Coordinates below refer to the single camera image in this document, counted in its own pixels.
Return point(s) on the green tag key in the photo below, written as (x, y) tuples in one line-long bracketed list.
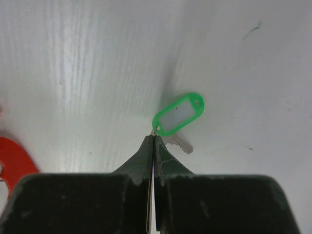
[(172, 118)]

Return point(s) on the keyring bunch with coloured tags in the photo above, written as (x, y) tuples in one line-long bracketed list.
[(15, 162)]

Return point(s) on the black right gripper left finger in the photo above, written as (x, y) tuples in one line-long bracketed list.
[(94, 203)]

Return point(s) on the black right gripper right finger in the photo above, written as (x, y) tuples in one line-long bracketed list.
[(187, 203)]

